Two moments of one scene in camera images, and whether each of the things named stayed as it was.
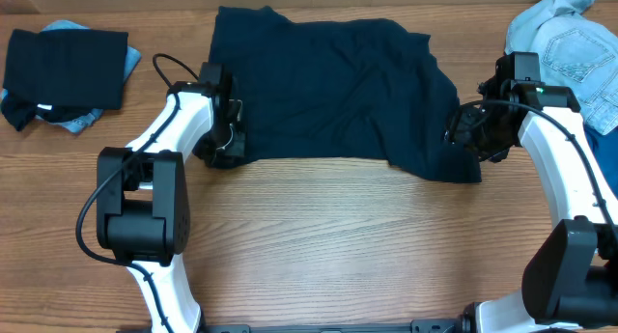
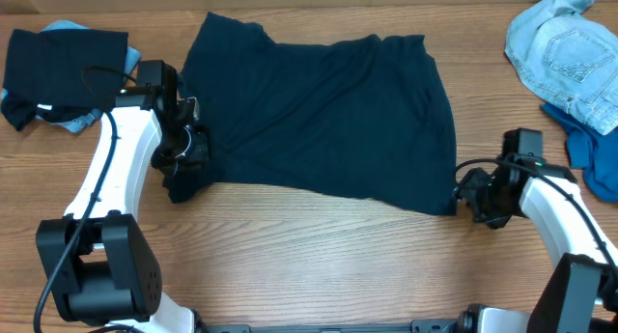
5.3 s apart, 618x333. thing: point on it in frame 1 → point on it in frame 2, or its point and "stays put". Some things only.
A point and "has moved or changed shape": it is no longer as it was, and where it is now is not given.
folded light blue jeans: [131, 62] stays put
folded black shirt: [74, 69] stays put
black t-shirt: [369, 92] has moved or changed shape
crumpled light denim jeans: [575, 50] stays put
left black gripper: [232, 143] → [194, 150]
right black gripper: [463, 131] → [476, 193]
